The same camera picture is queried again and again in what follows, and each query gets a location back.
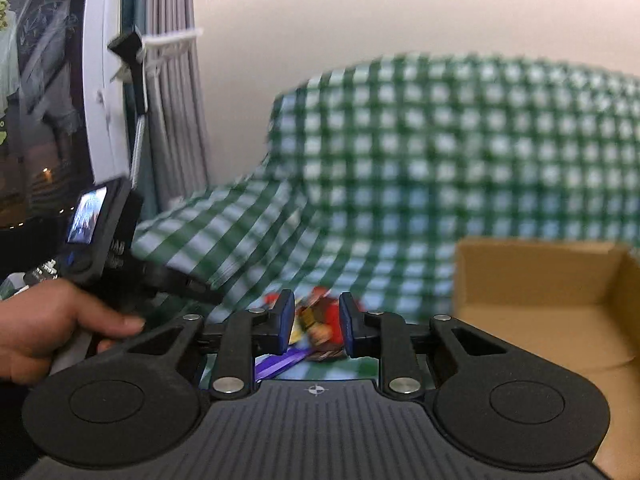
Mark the dark glass window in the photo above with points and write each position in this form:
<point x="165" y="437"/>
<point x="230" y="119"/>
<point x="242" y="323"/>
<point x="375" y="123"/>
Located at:
<point x="40" y="110"/>

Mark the red and yellow snack bag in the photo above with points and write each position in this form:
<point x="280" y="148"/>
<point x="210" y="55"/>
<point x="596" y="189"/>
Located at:
<point x="322" y="322"/>

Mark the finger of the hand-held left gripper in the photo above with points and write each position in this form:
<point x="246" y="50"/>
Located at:
<point x="180" y="282"/>

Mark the grey pleated curtain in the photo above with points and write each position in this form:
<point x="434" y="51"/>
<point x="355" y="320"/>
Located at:
<point x="175" y="110"/>

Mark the brown cardboard box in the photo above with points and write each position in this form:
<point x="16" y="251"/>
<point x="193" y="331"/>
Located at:
<point x="540" y="325"/>

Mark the green checked blanket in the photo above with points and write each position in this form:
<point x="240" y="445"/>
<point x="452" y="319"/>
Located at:
<point x="450" y="160"/>

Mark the purple snack packet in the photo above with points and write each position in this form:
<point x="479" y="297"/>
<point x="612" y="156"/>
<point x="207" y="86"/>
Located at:
<point x="280" y="362"/>

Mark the black and white clamp bracket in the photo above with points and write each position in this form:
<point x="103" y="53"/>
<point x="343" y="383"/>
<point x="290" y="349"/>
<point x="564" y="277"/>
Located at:
<point x="135" y="55"/>

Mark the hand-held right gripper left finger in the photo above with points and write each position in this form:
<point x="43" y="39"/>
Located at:
<point x="284" y="322"/>

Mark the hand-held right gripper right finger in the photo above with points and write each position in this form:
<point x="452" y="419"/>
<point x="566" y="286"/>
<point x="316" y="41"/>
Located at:
<point x="348" y="327"/>

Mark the white window frame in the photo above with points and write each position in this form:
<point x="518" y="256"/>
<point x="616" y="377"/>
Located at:
<point x="105" y="110"/>

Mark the person's left hand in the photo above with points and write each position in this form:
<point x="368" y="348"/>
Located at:
<point x="45" y="325"/>

